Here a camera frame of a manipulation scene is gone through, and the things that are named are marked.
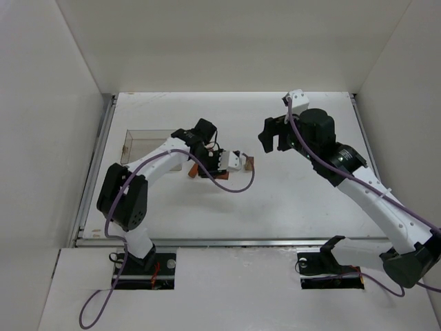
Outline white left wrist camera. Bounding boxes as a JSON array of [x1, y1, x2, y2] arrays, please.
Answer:
[[218, 150, 243, 172]]

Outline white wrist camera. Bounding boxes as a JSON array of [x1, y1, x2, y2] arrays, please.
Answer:
[[218, 150, 243, 172], [282, 89, 309, 113]]

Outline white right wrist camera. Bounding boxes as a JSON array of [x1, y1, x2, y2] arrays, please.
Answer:
[[282, 89, 309, 113]]

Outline purple camera cable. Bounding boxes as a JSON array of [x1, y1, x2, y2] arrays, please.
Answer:
[[285, 96, 441, 297], [79, 148, 256, 328]]

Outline dark striped wood block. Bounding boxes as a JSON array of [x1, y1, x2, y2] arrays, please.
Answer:
[[244, 157, 254, 172]]

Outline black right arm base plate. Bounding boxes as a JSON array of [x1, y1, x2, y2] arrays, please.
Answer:
[[295, 252, 365, 290]]

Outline red-brown long rectangular block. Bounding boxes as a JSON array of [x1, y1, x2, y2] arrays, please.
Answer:
[[212, 172, 229, 180]]

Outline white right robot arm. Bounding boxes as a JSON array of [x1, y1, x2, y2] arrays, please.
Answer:
[[258, 108, 440, 288]]

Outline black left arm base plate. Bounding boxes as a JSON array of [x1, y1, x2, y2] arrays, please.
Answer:
[[115, 252, 176, 290]]

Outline clear plastic box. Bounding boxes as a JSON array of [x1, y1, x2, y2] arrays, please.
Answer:
[[120, 130, 174, 165]]

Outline red-brown wooden cylinder block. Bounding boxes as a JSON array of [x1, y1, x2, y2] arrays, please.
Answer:
[[187, 163, 198, 179]]

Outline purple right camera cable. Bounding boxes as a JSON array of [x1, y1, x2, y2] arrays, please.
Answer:
[[285, 96, 441, 297]]

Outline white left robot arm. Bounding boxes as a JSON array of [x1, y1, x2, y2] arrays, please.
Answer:
[[96, 119, 227, 270]]

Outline aluminium table edge rail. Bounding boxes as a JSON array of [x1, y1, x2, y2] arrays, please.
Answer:
[[67, 93, 118, 248]]

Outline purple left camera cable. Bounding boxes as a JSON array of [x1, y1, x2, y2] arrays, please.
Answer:
[[79, 148, 256, 328]]

